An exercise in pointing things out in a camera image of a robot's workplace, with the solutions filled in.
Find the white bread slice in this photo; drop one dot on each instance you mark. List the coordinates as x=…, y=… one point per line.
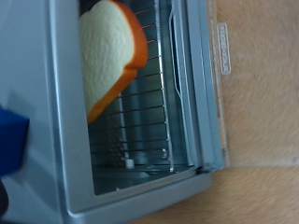
x=106, y=56

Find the silver toaster oven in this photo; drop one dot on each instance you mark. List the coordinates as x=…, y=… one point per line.
x=31, y=62

